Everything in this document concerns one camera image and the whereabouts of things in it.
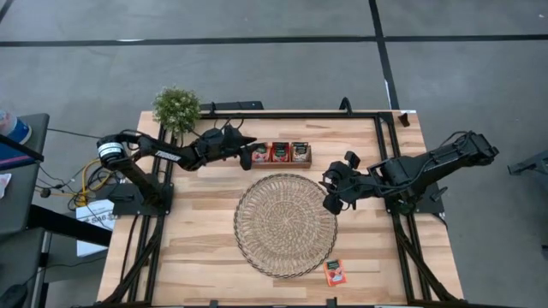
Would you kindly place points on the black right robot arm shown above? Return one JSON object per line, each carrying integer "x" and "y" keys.
{"x": 428, "y": 164}

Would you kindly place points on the white paper sheet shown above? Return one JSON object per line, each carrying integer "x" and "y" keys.
{"x": 92, "y": 239}

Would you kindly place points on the round woven straw placemat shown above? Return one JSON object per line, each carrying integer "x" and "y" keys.
{"x": 284, "y": 226}

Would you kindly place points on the blue and white bottle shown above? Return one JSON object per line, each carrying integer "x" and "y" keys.
{"x": 15, "y": 130}

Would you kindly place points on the grey side table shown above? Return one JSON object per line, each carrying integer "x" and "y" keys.
{"x": 25, "y": 192}

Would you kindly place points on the potted white-flowered plant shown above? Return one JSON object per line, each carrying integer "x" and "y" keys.
{"x": 176, "y": 109}

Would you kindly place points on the wooden compartment tray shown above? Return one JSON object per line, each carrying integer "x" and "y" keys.
{"x": 282, "y": 165}

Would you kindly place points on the dark grey desk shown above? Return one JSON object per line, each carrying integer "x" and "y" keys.
{"x": 17, "y": 256}

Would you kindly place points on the black desk crossbar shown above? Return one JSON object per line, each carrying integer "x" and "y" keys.
{"x": 64, "y": 224}

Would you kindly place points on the black aluminium table frame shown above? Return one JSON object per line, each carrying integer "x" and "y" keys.
{"x": 299, "y": 115}

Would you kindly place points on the orange peach tea packet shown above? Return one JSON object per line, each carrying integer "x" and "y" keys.
{"x": 335, "y": 272}
{"x": 261, "y": 153}

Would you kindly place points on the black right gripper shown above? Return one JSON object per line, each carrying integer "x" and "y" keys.
{"x": 347, "y": 181}

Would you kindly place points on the white tissue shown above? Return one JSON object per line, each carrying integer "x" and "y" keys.
{"x": 3, "y": 185}

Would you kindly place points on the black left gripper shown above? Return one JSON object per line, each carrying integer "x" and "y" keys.
{"x": 224, "y": 143}

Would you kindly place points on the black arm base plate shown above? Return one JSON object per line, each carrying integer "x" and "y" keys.
{"x": 428, "y": 209}
{"x": 124, "y": 207}

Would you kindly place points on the black computer mouse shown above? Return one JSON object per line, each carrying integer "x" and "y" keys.
{"x": 13, "y": 296}

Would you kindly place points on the black bar mount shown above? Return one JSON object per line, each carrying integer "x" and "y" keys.
{"x": 240, "y": 105}

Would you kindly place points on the black pole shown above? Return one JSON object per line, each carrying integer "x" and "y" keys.
{"x": 21, "y": 147}

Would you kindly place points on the red strawberry tea packet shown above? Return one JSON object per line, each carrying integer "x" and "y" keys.
{"x": 281, "y": 152}

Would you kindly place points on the small black bracket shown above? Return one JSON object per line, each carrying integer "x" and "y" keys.
{"x": 403, "y": 120}

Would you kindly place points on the black arch bracket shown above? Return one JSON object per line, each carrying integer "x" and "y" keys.
{"x": 345, "y": 99}

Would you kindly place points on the black table clamp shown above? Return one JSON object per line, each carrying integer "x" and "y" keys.
{"x": 213, "y": 304}
{"x": 332, "y": 303}

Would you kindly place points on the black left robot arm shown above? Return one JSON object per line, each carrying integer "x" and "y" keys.
{"x": 167, "y": 154}

